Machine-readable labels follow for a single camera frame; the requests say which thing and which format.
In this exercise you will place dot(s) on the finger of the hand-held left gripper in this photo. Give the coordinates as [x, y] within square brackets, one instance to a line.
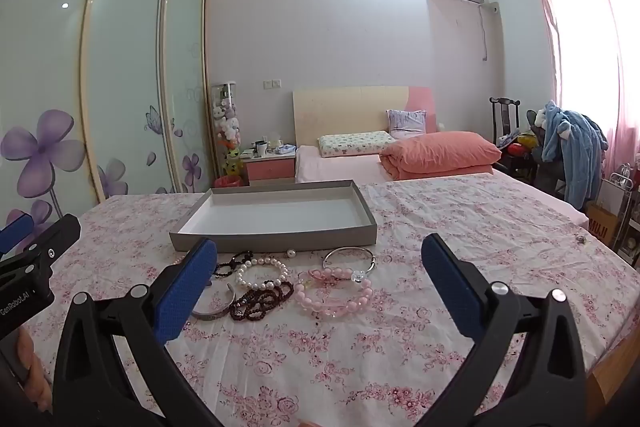
[15, 231]
[55, 234]

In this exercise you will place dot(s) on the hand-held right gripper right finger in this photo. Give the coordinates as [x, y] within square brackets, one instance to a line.
[450, 289]

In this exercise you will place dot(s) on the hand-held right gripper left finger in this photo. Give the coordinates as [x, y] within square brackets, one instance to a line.
[186, 287]

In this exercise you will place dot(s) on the grey shallow tray box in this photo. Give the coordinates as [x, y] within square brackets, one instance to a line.
[280, 212]

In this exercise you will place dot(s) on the person's left hand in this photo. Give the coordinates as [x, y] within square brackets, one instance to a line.
[35, 372]

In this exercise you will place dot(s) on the red bin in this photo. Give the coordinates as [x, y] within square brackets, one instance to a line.
[227, 182]

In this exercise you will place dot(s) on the pink floral cloth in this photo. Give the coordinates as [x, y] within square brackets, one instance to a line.
[350, 357]

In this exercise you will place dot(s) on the orange pillow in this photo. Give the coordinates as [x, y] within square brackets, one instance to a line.
[440, 154]

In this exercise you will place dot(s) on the pink nightstand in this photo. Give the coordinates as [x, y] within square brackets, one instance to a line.
[270, 169]

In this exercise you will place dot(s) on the plush toy display column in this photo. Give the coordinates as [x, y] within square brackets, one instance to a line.
[227, 127]

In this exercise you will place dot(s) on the pink bed mattress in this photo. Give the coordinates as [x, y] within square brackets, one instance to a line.
[335, 167]

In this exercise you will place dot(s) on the lilac pillow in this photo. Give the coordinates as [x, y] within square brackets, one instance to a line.
[407, 124]

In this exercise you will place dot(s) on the cream patterned pillow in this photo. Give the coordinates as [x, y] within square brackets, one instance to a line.
[355, 144]

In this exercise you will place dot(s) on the dark wooden chair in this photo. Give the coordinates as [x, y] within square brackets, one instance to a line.
[502, 117]

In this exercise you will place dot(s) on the blue plush clothing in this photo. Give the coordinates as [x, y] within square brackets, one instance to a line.
[575, 157]

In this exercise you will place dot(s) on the sliding wardrobe with purple flowers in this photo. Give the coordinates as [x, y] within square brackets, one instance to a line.
[125, 57]

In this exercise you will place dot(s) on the cream and pink headboard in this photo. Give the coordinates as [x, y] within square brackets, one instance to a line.
[340, 112]

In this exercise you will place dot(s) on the air conditioner pipe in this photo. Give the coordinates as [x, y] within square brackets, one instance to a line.
[484, 32]

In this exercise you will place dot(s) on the pink curtain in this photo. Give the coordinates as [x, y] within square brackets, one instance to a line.
[590, 32]

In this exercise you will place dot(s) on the wall switch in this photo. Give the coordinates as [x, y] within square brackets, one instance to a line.
[272, 83]

